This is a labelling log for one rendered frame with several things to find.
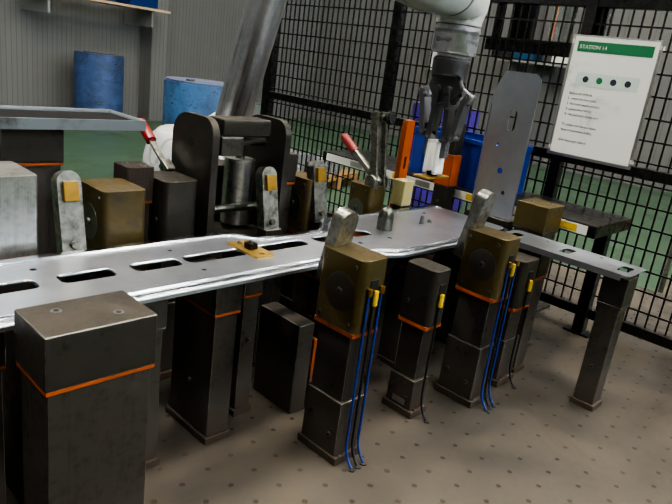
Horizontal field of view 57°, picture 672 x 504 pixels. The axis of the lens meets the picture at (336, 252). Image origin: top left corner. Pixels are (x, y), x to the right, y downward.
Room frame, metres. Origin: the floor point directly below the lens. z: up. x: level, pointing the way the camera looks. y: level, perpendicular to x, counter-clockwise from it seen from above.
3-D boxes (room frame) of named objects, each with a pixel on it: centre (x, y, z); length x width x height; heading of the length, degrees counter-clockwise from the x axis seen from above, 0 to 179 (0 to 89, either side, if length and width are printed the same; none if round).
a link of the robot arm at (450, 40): (1.31, -0.18, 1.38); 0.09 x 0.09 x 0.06
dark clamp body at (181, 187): (1.09, 0.32, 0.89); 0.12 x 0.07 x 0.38; 47
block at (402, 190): (1.46, -0.14, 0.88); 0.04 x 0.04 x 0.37; 47
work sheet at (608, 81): (1.65, -0.62, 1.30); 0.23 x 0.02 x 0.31; 47
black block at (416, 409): (1.04, -0.18, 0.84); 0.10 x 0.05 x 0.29; 47
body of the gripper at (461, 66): (1.31, -0.18, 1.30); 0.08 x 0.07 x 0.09; 47
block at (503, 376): (1.23, -0.38, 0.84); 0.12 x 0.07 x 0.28; 47
